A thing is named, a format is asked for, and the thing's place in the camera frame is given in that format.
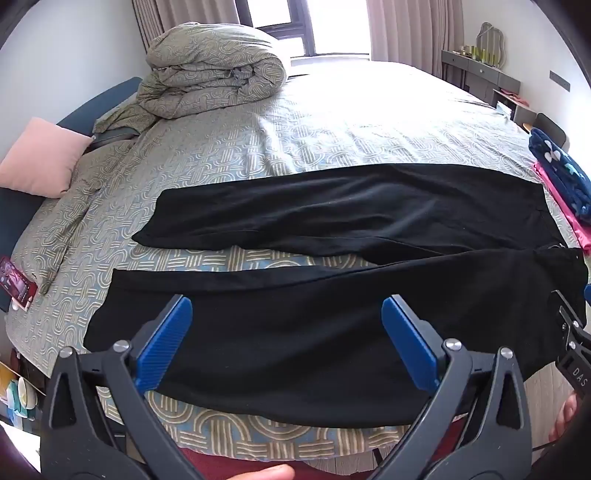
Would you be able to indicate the bed with patterned sheet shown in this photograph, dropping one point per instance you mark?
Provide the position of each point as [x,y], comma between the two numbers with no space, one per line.
[323,138]

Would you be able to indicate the blue printed cloth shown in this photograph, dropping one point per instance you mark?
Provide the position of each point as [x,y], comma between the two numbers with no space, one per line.
[561,170]

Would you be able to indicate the pink pillow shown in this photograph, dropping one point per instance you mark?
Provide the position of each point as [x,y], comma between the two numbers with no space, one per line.
[39,157]

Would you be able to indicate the person's left hand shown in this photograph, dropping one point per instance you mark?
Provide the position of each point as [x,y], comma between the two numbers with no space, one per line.
[263,473]

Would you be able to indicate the window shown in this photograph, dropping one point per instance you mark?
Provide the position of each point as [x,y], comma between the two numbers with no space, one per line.
[323,23]

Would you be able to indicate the dark red clothing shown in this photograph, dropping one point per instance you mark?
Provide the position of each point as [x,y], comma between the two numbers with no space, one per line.
[332,461]

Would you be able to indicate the grey side cabinet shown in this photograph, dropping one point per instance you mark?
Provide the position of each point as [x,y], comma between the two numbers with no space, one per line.
[519,108]

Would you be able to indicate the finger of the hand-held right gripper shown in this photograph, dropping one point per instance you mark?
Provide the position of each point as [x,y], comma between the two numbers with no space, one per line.
[567,319]

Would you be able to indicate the dark grey pillow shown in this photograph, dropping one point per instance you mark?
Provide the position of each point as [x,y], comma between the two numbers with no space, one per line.
[111,135]

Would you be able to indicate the folded patterned duvet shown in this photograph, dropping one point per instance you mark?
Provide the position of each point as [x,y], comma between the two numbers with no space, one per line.
[207,69]

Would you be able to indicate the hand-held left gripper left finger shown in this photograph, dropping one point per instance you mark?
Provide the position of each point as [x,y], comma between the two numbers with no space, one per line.
[164,344]

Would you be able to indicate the green cosmetic bottles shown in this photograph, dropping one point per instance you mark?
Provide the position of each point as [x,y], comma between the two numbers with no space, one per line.
[490,57]

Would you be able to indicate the phone with red screen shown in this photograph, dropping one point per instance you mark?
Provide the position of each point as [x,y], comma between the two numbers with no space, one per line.
[17,281]

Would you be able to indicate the pink cloth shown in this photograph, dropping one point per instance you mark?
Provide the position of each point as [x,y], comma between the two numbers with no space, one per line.
[575,221]

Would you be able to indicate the beige curtain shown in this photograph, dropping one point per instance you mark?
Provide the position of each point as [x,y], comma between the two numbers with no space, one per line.
[415,32]
[184,18]

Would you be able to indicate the person's right hand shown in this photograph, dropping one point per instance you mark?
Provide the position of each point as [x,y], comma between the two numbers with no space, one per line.
[565,420]

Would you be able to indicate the colourful bedside clutter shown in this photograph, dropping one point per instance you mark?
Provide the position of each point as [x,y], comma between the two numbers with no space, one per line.
[18,399]

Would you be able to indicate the grey dresser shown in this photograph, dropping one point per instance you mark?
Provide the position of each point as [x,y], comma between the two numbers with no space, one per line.
[485,74]

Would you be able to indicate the patterned pillow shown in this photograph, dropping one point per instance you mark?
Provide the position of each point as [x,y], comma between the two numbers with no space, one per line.
[69,221]

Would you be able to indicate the wavy-edged mirror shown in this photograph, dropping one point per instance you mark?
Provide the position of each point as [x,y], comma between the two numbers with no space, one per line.
[490,39]

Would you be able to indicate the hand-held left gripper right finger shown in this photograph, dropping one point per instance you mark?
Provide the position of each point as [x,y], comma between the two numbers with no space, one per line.
[408,344]

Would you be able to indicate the dark wall switch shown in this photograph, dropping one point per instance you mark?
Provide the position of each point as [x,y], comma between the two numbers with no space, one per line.
[561,79]

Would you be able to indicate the dark chair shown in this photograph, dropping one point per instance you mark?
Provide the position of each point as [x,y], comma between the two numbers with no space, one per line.
[551,129]

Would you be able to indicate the black pants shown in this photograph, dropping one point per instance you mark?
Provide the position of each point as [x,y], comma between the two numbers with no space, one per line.
[277,346]

